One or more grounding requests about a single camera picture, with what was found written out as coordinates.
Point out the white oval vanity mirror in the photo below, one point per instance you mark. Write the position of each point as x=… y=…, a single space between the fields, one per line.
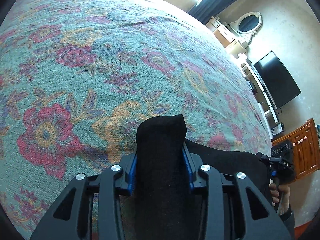
x=248 y=23

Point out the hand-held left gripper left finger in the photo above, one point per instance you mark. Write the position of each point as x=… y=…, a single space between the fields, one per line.
x=131 y=177

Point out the black pants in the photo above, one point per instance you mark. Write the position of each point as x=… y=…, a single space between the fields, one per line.
x=160 y=167

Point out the cream dressing table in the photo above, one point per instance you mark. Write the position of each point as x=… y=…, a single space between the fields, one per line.
x=225 y=33

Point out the black television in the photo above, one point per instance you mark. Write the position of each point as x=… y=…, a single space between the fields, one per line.
x=277 y=80

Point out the dark blue curtain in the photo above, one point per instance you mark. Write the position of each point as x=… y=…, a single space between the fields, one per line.
x=217 y=0

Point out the person's right hand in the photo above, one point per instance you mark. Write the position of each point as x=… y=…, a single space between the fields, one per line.
x=283 y=197

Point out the floral bedspread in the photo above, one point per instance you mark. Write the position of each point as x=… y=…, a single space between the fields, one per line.
x=100 y=55

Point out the white television stand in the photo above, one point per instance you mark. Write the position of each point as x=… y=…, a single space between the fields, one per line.
x=265 y=97

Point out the brown wooden cabinet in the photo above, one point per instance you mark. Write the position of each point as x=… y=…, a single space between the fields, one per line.
x=305 y=150

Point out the person's right forearm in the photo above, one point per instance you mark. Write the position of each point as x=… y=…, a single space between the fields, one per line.
x=287 y=218

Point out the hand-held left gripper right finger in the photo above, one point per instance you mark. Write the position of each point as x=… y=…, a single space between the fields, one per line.
x=190 y=177

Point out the small black device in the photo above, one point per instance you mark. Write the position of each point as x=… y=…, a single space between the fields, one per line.
x=277 y=128

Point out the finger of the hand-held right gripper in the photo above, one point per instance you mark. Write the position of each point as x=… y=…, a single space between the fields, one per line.
x=265 y=158

